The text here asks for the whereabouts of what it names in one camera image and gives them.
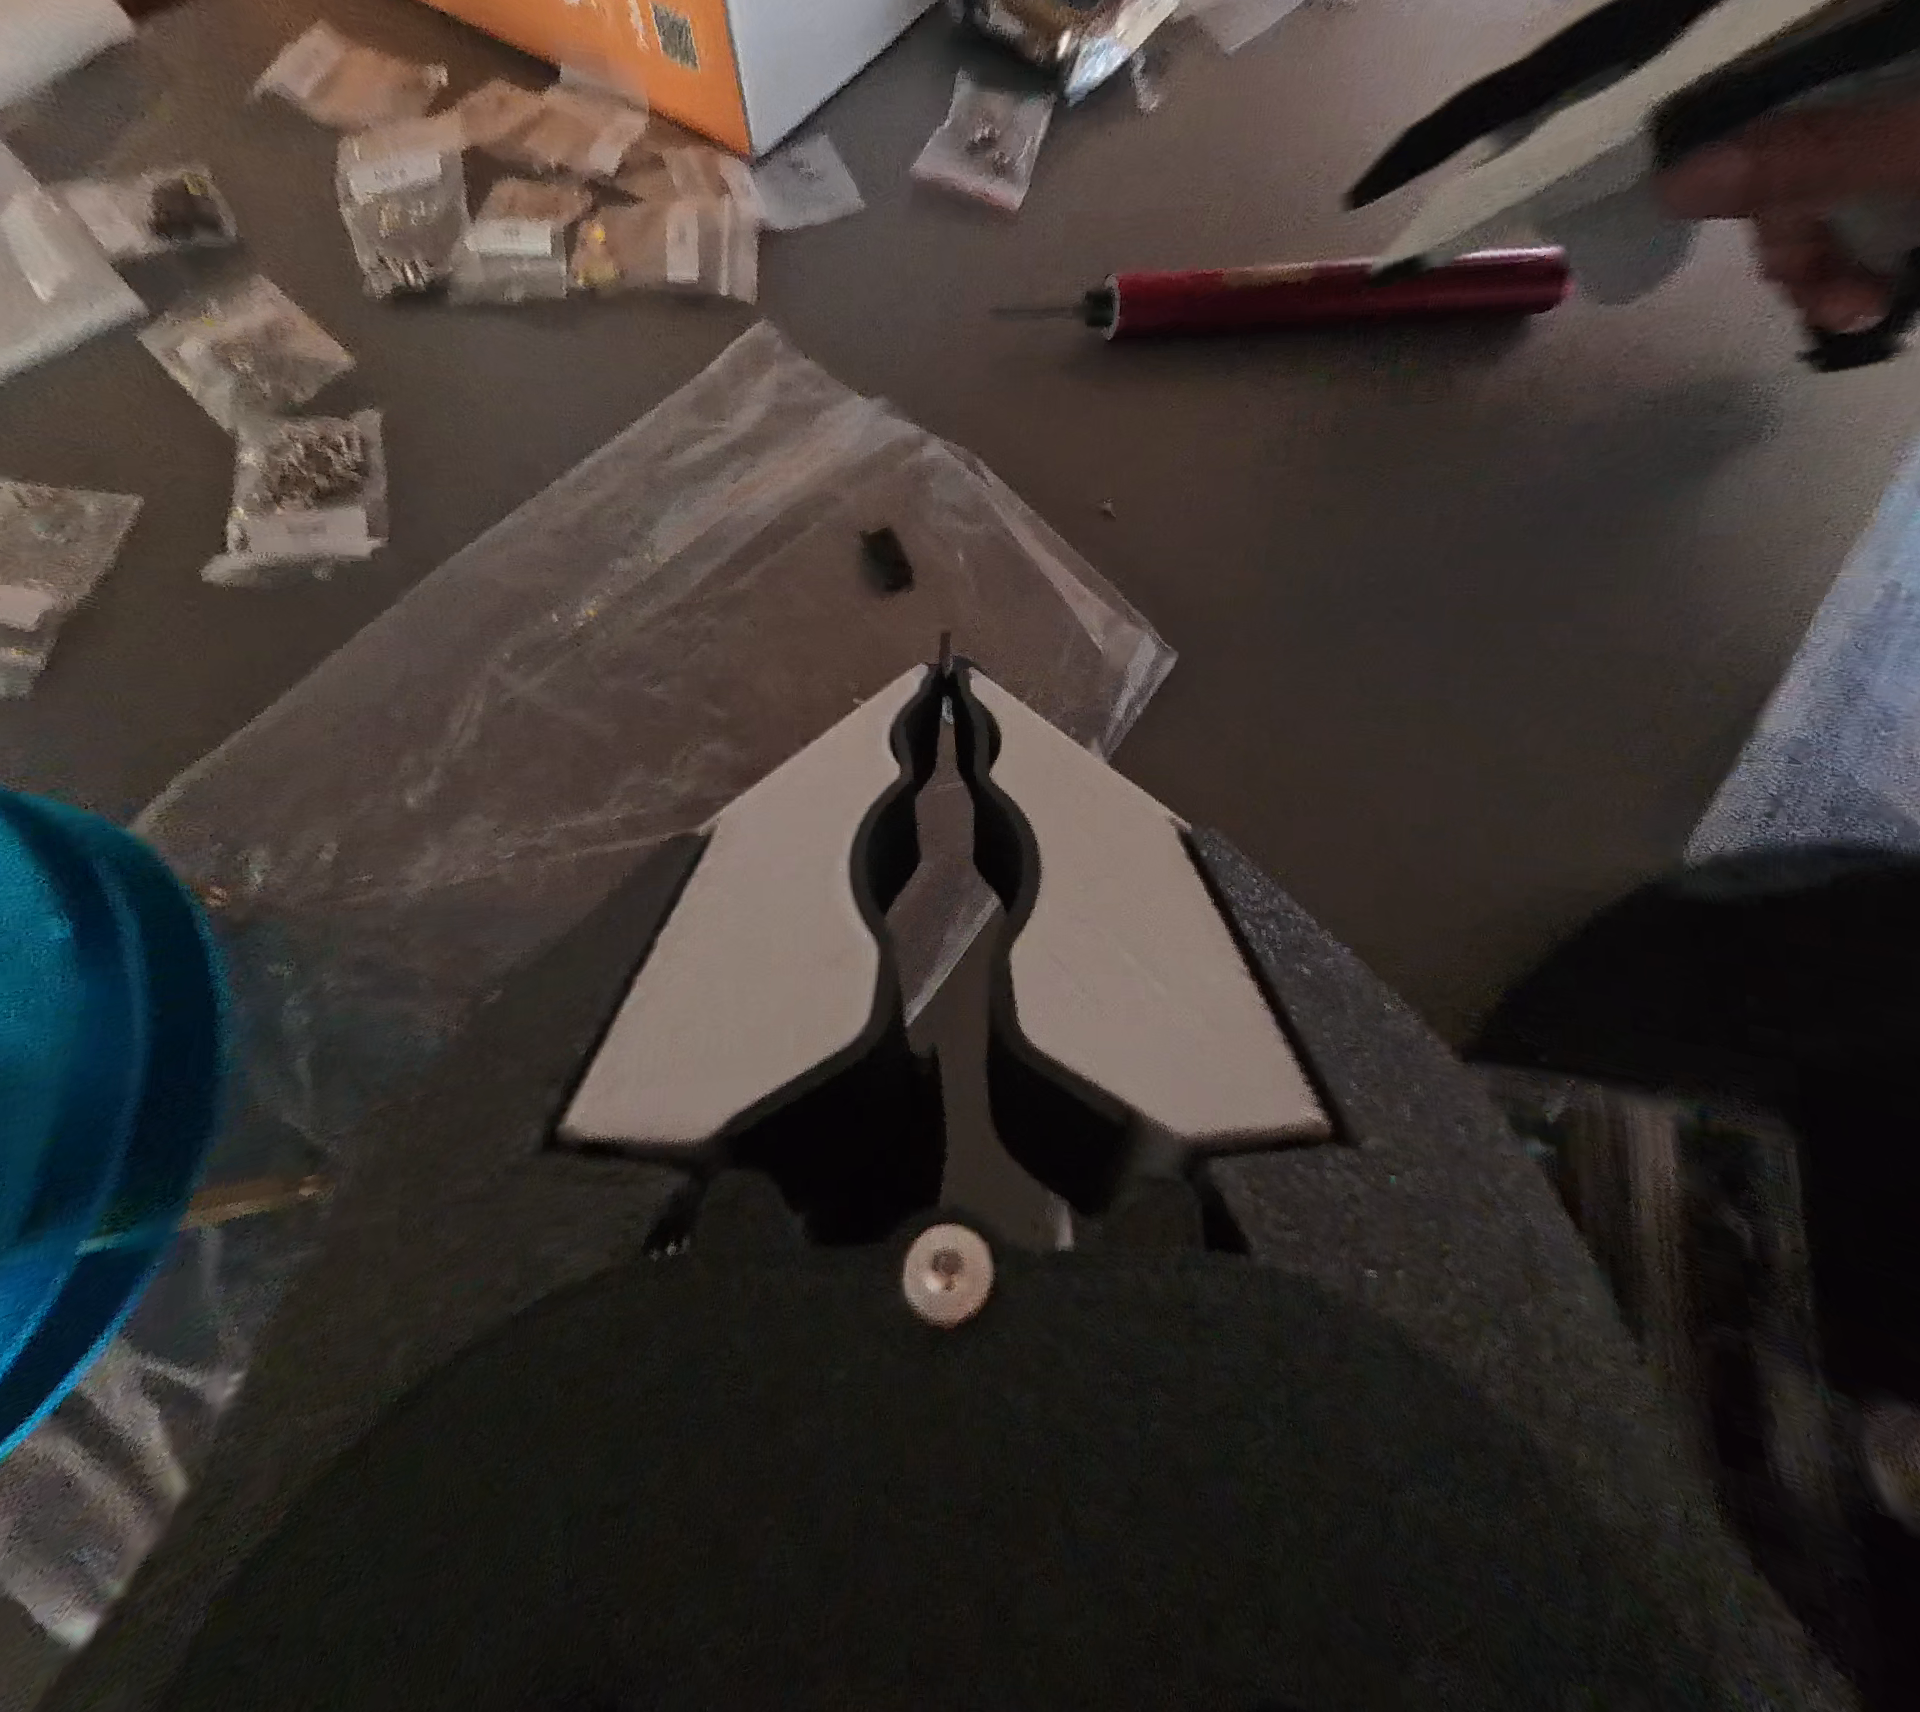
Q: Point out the pale grey blue cloth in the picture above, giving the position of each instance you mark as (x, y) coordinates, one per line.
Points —
(1823, 693)

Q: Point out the teal blue round object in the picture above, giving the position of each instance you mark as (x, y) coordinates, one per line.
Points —
(91, 1066)

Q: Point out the large clear plastic bag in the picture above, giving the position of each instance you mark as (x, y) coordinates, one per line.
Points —
(599, 693)

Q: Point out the crumpled clear plastic sheet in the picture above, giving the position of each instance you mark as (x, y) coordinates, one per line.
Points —
(103, 1472)

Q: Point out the small thin metal bit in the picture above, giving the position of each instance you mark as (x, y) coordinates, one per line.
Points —
(944, 669)

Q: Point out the small black plastic part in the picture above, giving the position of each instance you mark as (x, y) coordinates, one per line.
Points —
(886, 559)

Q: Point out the single clear screw bag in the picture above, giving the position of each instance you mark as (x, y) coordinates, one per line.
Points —
(982, 138)

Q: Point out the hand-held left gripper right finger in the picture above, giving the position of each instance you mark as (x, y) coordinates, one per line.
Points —
(1139, 977)

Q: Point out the white soft object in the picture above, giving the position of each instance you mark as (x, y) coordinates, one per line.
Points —
(53, 16)

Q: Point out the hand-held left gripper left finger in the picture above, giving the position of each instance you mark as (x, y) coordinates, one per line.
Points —
(751, 977)

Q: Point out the person's right hand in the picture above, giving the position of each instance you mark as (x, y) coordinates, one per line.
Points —
(1800, 204)

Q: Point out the red screwdriver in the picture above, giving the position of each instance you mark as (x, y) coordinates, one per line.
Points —
(1290, 296)

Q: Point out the pile of small parts packets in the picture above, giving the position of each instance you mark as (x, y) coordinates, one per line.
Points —
(292, 477)

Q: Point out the silver foil bag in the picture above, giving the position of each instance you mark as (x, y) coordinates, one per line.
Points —
(1115, 32)

